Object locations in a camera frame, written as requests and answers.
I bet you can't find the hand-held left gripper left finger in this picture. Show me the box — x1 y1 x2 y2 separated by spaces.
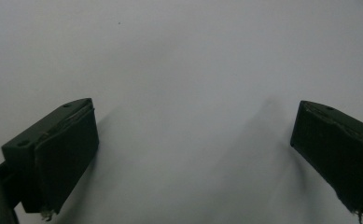
0 97 100 219

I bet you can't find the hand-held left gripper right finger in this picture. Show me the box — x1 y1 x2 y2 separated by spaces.
289 99 363 218

